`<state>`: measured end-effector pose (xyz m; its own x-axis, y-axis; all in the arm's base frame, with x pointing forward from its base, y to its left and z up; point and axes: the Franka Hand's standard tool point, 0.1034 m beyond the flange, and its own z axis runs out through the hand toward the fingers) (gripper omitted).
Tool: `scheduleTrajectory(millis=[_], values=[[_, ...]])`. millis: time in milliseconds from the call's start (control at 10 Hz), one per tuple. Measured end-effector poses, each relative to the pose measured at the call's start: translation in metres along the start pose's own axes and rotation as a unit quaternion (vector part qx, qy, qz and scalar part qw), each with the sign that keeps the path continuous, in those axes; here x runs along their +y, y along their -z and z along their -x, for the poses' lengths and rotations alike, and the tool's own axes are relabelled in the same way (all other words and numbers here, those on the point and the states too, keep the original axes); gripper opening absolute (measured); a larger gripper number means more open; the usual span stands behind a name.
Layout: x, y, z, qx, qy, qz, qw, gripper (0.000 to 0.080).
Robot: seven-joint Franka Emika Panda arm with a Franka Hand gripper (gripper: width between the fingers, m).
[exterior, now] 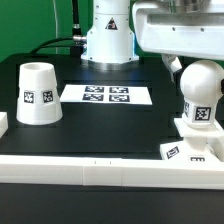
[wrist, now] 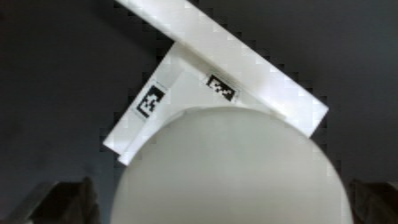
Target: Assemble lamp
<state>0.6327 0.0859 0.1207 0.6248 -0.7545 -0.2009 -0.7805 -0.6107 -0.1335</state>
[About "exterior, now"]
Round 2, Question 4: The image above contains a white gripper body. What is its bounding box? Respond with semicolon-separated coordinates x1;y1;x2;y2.
132;0;224;60

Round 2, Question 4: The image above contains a white lamp bulb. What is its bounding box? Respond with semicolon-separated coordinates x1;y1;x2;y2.
180;60;224;128

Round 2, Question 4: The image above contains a white lamp base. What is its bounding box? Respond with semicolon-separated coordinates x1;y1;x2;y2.
160;118;224;162

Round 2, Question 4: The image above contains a white lamp shade cone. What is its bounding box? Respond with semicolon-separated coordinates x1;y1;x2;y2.
16;62;63;125

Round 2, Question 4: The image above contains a white marker sheet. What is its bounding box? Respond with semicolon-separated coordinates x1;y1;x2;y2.
60;84;152;105

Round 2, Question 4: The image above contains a white left fence block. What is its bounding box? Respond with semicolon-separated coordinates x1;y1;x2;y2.
0;112;8;139

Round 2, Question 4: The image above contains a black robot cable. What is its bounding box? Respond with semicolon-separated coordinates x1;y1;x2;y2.
29;0;88;56

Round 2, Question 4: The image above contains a white front fence wall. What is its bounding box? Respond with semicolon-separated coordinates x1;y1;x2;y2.
0;155;224;190

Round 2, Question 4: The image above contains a thin white cable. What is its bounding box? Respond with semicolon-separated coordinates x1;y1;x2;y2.
52;0;60;55

